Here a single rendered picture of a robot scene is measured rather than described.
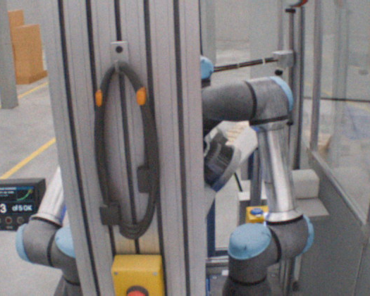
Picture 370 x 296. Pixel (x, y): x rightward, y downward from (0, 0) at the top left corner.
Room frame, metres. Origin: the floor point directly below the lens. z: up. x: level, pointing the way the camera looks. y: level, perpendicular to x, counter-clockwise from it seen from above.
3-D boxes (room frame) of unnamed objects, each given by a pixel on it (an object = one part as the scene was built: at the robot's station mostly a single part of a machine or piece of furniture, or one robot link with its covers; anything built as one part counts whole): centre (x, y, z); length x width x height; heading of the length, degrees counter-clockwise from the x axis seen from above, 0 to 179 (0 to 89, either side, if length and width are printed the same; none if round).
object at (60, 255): (1.08, 0.33, 1.20); 0.13 x 0.12 x 0.14; 73
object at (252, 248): (1.06, -0.17, 1.20); 0.13 x 0.12 x 0.14; 115
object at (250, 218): (1.52, -0.31, 1.02); 0.16 x 0.10 x 0.11; 91
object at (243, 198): (2.10, -0.34, 0.73); 0.15 x 0.09 x 0.22; 91
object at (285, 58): (2.24, -0.52, 1.53); 0.10 x 0.07 x 0.09; 126
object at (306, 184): (2.07, -0.59, 0.92); 0.17 x 0.16 x 0.11; 91
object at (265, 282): (1.06, -0.17, 1.09); 0.15 x 0.15 x 0.10
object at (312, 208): (1.99, -0.56, 0.85); 0.36 x 0.24 x 0.03; 1
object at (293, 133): (2.29, -0.59, 0.90); 0.08 x 0.06 x 1.80; 36
